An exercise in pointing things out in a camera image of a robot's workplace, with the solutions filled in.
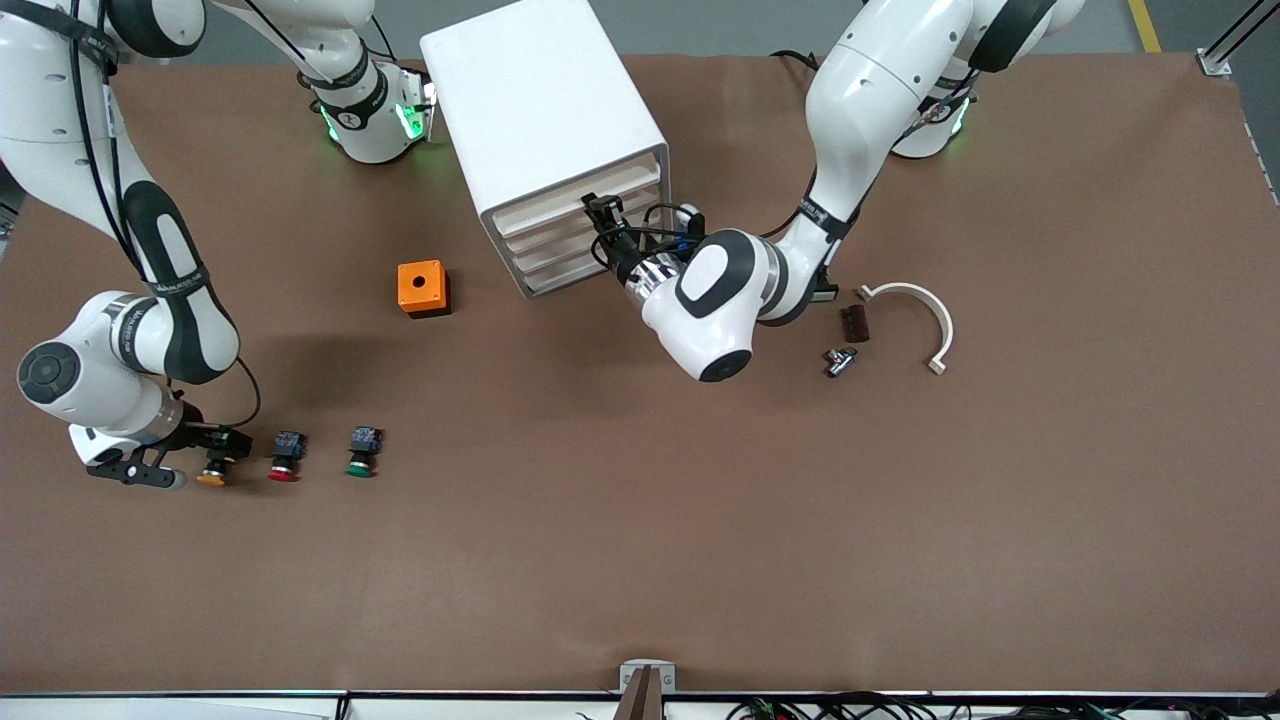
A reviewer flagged red push button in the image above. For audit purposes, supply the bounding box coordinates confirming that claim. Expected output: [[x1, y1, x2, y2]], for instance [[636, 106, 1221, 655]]
[[267, 430, 309, 483]]

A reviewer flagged green push button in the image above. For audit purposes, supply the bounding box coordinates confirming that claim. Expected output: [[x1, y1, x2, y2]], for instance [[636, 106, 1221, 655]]
[[346, 426, 385, 479]]

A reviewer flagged white table edge panel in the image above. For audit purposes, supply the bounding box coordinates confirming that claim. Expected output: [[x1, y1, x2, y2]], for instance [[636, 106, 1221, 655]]
[[0, 695, 346, 720]]

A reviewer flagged brown table cover sheet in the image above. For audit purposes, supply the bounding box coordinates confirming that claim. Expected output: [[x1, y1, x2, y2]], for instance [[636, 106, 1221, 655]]
[[0, 50, 1280, 696]]

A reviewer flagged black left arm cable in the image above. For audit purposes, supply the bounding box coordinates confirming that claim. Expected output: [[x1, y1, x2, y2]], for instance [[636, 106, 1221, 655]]
[[592, 203, 703, 271]]

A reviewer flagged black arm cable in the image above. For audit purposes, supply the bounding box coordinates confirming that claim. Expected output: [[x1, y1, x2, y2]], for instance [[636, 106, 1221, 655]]
[[68, 0, 263, 433], [592, 203, 703, 271]]

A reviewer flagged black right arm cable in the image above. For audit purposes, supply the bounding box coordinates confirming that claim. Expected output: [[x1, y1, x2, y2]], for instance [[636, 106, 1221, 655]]
[[68, 0, 263, 433]]

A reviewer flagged orange button enclosure box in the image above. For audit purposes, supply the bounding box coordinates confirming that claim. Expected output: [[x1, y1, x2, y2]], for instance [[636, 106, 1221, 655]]
[[397, 260, 452, 320]]

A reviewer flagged white curved bracket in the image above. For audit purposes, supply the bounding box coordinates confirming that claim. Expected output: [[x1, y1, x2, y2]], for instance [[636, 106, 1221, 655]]
[[857, 282, 955, 377]]

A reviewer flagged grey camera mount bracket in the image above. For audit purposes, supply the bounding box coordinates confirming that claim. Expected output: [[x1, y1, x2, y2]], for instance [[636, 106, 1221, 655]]
[[619, 659, 677, 695]]

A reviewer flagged black cable bundle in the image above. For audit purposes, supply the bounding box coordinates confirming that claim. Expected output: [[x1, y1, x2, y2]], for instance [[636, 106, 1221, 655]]
[[575, 692, 1280, 720]]

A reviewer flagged black frame bar silver foot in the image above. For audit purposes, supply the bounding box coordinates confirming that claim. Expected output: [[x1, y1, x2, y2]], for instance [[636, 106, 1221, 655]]
[[1198, 0, 1280, 78]]

